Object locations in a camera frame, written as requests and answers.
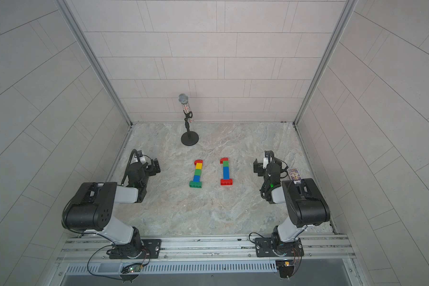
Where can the red long lego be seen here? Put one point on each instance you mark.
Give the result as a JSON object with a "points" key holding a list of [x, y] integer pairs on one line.
{"points": [[225, 182]]}

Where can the right controller board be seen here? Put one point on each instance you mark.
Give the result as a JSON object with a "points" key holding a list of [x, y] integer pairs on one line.
{"points": [[287, 268]]}

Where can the green long lego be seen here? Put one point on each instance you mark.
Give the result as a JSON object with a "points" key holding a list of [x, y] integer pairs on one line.
{"points": [[194, 184]]}

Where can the vented cable duct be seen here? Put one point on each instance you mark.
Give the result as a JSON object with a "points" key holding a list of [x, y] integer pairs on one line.
{"points": [[195, 267]]}

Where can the controller board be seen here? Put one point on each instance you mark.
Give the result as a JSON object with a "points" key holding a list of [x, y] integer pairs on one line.
{"points": [[287, 268], [131, 272]]}

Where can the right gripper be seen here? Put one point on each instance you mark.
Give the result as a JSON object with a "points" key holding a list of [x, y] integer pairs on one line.
{"points": [[257, 165]]}

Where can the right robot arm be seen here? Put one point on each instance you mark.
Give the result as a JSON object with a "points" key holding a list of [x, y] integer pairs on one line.
{"points": [[305, 206]]}

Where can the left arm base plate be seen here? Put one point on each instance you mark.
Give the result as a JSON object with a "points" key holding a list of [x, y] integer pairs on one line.
{"points": [[142, 249]]}

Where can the glitter microphone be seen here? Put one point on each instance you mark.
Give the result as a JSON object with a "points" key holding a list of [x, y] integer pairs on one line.
{"points": [[184, 100]]}

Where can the aluminium front rail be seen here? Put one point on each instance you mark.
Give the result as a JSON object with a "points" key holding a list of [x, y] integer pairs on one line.
{"points": [[241, 247]]}

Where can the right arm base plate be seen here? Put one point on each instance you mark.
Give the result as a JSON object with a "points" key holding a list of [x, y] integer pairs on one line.
{"points": [[267, 247]]}

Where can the playing card box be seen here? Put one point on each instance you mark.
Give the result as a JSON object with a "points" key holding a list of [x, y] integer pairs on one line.
{"points": [[294, 175]]}

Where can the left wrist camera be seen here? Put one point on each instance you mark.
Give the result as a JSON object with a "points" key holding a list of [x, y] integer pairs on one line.
{"points": [[137, 156]]}

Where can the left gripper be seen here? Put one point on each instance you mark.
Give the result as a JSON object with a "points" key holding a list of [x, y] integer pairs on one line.
{"points": [[151, 168]]}

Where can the left controller board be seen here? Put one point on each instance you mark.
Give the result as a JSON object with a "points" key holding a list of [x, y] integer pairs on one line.
{"points": [[131, 272]]}

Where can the black microphone stand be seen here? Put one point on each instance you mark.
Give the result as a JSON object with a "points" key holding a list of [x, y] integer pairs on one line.
{"points": [[189, 138]]}

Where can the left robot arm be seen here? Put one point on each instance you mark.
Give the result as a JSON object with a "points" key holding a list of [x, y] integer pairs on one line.
{"points": [[90, 211]]}

